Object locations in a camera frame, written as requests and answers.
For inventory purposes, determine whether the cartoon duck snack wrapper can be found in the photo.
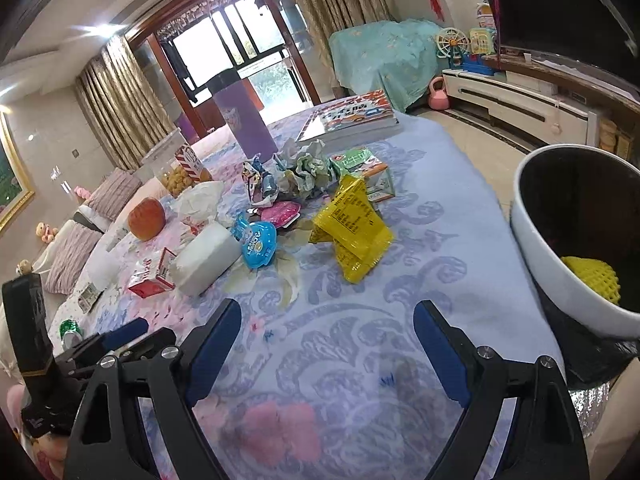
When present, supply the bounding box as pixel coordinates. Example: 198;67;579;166
242;155;279;209

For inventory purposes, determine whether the yellow snack wrapper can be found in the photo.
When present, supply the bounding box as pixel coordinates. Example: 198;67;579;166
309;174;394;284

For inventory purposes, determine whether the black trash bag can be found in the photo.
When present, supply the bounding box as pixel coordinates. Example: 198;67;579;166
534;282;639;390

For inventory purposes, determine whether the white round trash bin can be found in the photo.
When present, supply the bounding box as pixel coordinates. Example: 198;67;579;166
511;144;639;339

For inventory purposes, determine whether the green drink can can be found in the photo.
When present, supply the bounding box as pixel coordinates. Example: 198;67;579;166
58;318;84;350

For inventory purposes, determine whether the red white small carton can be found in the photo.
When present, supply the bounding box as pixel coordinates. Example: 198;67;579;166
127;247;176;298

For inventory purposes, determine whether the pink striped cushion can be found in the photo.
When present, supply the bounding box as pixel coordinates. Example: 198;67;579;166
43;220;103;296

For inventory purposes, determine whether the white tissue pack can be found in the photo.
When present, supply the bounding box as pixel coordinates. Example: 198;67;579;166
169;221;241;296

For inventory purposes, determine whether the crumpled white tissue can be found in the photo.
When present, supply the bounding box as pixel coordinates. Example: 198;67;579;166
171;181;224;235

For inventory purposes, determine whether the blue jelly cup wrapper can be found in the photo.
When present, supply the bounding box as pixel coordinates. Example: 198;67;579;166
231;214;278;270

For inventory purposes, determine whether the yellow foam fruit net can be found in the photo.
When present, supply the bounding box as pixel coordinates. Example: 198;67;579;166
561;257;620;306

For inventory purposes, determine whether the clear popcorn jar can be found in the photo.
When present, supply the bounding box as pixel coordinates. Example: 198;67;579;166
142;128;212;198

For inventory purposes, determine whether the pink plastic cup lid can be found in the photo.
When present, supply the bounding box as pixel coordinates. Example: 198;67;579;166
260;200;302;229

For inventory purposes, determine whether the floral blue pink tablecloth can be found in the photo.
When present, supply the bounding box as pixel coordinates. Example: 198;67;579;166
56;115;560;479

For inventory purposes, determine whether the gold striped left curtain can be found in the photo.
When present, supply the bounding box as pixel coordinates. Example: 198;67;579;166
75;36;175;170

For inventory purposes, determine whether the purple tumbler black lid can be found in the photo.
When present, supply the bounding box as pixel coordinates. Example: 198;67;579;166
206;68;278;162

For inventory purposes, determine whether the green white milk carton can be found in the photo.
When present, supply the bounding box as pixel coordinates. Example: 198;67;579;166
330;148;395;203

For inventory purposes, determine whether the stack of colourful books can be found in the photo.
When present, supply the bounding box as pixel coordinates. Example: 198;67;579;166
295;90;399;145

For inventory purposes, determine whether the white TV cabinet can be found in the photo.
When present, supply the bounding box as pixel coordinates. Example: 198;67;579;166
442;70;598;146

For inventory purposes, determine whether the pink kettlebell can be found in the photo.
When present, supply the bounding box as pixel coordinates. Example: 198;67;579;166
427;76;450;110

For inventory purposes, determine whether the teal cloth covered furniture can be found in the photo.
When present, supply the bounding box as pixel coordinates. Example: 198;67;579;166
329;20;445;112

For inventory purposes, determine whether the toy ferris wheel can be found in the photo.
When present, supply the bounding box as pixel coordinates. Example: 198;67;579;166
435;27;471;68

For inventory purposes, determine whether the black television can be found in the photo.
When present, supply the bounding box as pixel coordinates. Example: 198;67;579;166
488;0;639;87

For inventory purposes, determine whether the gold framed wall painting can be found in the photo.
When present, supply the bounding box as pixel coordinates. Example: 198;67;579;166
0;112;35;232

